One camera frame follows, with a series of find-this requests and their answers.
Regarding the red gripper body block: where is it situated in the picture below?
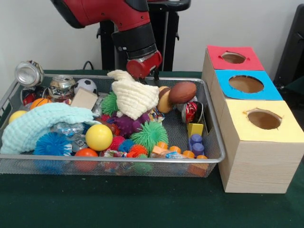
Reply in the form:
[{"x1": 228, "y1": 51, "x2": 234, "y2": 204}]
[{"x1": 126, "y1": 50, "x2": 163, "y2": 80}]

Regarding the cream waffle cloth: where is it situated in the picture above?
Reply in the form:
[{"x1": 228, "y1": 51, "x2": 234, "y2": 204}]
[{"x1": 107, "y1": 69, "x2": 160, "y2": 121}]

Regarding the crushed silver drink can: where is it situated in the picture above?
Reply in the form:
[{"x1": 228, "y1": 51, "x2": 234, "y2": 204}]
[{"x1": 14, "y1": 61, "x2": 45, "y2": 87}]

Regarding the mint green cloth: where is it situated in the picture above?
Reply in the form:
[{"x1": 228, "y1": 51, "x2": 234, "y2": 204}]
[{"x1": 0, "y1": 102, "x2": 102, "y2": 154}]

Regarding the shallow clear mesh bin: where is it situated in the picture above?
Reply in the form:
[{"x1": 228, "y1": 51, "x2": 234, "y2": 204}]
[{"x1": 0, "y1": 73, "x2": 226, "y2": 178}]

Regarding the wooden three-hole box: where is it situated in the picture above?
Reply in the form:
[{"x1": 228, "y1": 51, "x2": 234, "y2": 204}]
[{"x1": 201, "y1": 45, "x2": 304, "y2": 193}]

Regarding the brown football toy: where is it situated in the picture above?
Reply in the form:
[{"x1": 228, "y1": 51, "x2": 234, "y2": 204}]
[{"x1": 169, "y1": 81, "x2": 198, "y2": 104}]

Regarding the green spiky ball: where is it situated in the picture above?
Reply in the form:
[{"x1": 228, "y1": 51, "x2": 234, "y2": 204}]
[
  {"x1": 101, "y1": 92, "x2": 119, "y2": 116},
  {"x1": 130, "y1": 121, "x2": 169, "y2": 155}
]

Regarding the black white soccer ball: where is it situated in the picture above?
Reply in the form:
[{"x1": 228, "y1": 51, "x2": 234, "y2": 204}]
[{"x1": 74, "y1": 78, "x2": 98, "y2": 95}]

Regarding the smooth yellow ball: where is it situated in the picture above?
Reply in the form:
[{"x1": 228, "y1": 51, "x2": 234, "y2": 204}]
[{"x1": 85, "y1": 124, "x2": 114, "y2": 152}]

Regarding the orange basketball toy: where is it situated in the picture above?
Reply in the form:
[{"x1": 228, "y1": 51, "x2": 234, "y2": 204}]
[{"x1": 30, "y1": 97, "x2": 52, "y2": 110}]

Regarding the blue spiky ball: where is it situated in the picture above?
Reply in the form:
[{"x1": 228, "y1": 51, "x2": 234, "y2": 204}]
[{"x1": 33, "y1": 132, "x2": 73, "y2": 156}]

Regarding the dark green table cloth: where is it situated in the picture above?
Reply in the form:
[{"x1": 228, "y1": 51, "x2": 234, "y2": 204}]
[{"x1": 0, "y1": 69, "x2": 304, "y2": 228}]

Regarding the yellow tennis ball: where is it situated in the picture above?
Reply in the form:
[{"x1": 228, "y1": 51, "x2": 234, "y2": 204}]
[{"x1": 9, "y1": 110, "x2": 27, "y2": 124}]

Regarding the black upright stand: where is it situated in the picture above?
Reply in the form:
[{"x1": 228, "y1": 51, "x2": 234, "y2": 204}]
[{"x1": 273, "y1": 4, "x2": 304, "y2": 84}]

